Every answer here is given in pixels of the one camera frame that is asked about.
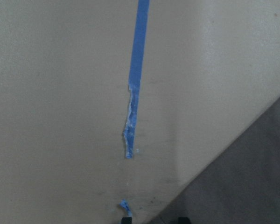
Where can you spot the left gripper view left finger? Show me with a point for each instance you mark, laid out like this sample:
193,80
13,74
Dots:
126,220

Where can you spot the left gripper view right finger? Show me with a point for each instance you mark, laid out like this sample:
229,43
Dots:
183,220

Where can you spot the brown t-shirt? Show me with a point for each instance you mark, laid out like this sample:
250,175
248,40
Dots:
241,186

